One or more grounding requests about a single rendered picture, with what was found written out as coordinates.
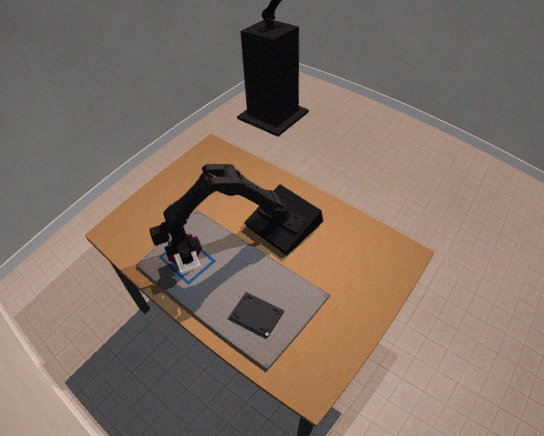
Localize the blue tape outline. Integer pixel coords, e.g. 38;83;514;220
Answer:
159;250;216;285

